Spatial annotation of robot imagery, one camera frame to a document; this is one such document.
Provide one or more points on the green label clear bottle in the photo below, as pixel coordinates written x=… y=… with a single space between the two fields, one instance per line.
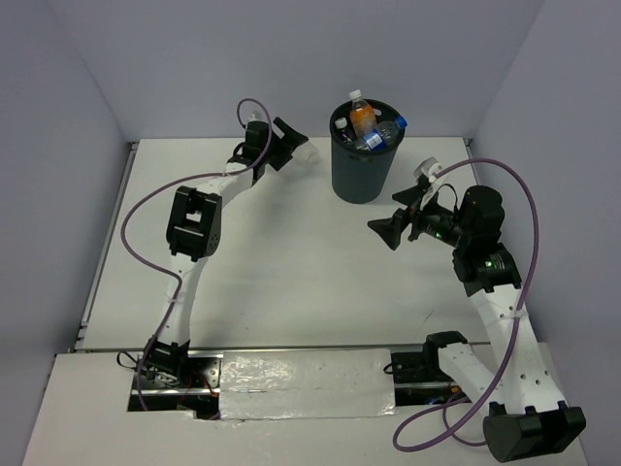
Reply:
x=344 y=131

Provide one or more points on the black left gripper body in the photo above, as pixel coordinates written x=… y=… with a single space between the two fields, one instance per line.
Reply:
x=276 y=146

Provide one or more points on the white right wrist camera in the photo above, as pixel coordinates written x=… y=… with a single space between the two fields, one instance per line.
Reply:
x=429 y=169

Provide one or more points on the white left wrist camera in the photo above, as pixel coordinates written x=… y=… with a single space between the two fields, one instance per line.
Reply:
x=256 y=116

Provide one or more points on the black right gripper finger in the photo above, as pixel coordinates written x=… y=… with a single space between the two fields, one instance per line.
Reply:
x=390 y=230
x=411 y=196

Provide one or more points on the silver foil covered panel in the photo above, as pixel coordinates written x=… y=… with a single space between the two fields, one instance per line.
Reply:
x=341 y=383

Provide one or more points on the dark grey plastic bin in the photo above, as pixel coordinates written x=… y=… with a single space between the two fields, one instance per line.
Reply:
x=358 y=176

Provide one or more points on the metal base rail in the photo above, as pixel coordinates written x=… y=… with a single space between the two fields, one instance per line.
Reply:
x=416 y=383

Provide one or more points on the orange label juice bottle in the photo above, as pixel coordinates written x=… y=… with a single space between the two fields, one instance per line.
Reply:
x=361 y=115

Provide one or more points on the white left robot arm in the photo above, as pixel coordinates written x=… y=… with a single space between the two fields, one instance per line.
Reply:
x=194 y=228

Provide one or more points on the Pepsi label clear bottle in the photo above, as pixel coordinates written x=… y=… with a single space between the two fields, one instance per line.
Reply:
x=385 y=135

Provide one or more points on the clear empty plastic bottle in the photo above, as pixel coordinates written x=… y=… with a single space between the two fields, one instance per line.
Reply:
x=306 y=154

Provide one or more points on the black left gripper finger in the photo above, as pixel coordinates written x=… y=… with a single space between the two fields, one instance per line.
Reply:
x=280 y=152
x=288 y=133

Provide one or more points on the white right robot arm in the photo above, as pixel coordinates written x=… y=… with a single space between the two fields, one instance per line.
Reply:
x=525 y=412

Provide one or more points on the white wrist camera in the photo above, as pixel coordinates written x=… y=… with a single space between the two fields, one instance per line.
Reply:
x=429 y=169
x=256 y=116

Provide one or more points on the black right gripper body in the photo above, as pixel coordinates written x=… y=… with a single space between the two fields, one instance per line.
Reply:
x=437 y=221

